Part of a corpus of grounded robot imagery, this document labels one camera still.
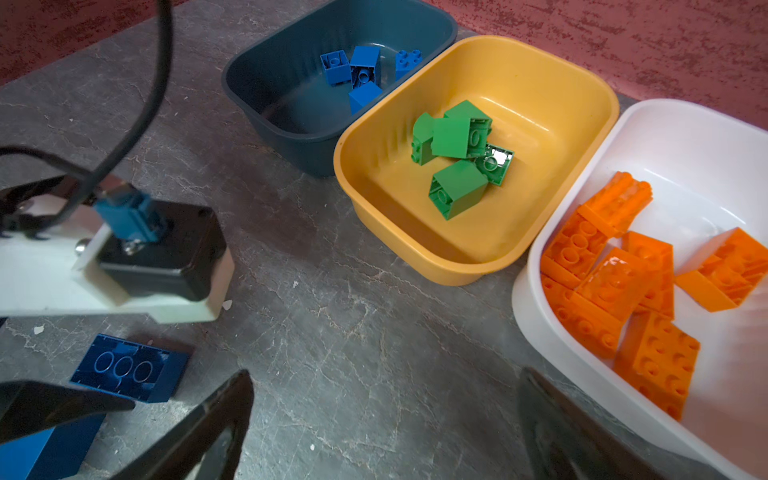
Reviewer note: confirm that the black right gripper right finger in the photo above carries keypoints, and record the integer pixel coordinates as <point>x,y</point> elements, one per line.
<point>563,442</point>

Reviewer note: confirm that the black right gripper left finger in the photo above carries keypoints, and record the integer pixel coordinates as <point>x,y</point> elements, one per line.
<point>208,441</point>

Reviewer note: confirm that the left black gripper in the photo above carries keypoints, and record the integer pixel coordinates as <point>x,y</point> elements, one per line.
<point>57,274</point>

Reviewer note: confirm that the orange long lego brick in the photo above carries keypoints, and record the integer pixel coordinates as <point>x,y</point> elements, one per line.
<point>658,360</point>

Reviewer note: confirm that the green lego brick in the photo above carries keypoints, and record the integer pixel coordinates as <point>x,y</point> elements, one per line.
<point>480,125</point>
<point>457,188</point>
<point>494,163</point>
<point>451,137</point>
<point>423,134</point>

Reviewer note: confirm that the white plastic bin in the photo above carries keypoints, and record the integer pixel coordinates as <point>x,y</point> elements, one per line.
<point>708,174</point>

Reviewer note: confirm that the yellow plastic bin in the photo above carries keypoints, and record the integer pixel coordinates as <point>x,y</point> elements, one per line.
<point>552,114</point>

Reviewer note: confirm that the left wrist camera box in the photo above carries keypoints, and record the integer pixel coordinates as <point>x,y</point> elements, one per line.
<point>180,264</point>

